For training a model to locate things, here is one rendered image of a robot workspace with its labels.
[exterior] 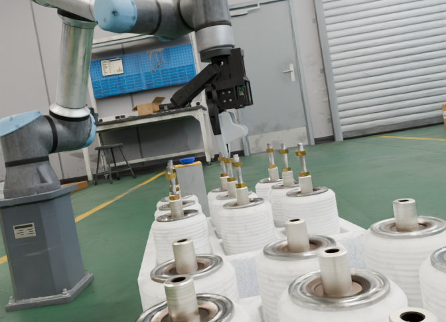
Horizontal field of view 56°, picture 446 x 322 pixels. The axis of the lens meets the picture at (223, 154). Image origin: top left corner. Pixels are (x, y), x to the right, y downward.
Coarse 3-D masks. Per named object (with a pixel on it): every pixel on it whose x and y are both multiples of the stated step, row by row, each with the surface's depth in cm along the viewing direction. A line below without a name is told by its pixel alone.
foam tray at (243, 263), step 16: (208, 224) 97; (352, 224) 76; (336, 240) 69; (352, 240) 70; (144, 256) 78; (224, 256) 70; (240, 256) 68; (256, 256) 68; (352, 256) 70; (144, 272) 68; (240, 272) 68; (256, 272) 68; (240, 288) 68; (256, 288) 68; (144, 304) 66
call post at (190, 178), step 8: (176, 168) 111; (184, 168) 111; (192, 168) 111; (200, 168) 111; (184, 176) 111; (192, 176) 111; (200, 176) 111; (184, 184) 111; (192, 184) 111; (200, 184) 112; (184, 192) 111; (192, 192) 111; (200, 192) 112; (200, 200) 112; (208, 208) 112; (208, 216) 112
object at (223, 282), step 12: (228, 264) 43; (216, 276) 40; (228, 276) 41; (144, 288) 41; (156, 288) 40; (204, 288) 39; (216, 288) 40; (228, 288) 41; (144, 300) 42; (156, 300) 40
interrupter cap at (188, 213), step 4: (184, 212) 75; (188, 212) 75; (192, 212) 73; (196, 212) 72; (160, 216) 75; (164, 216) 74; (168, 216) 74; (184, 216) 70; (188, 216) 71; (192, 216) 71; (156, 220) 73; (160, 220) 71; (164, 220) 71; (168, 220) 70; (172, 220) 70; (176, 220) 70
